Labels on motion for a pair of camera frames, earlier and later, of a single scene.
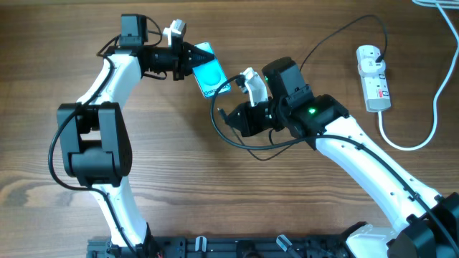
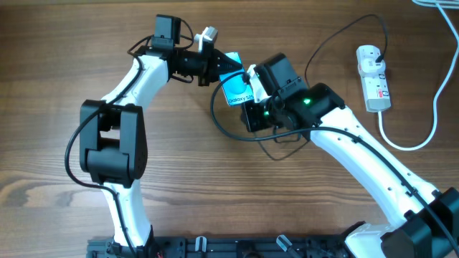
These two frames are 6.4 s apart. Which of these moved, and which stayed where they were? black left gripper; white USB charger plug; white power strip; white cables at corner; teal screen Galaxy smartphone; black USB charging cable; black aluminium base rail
Moved: black USB charging cable; teal screen Galaxy smartphone; black left gripper
Stayed: black aluminium base rail; white power strip; white cables at corner; white USB charger plug
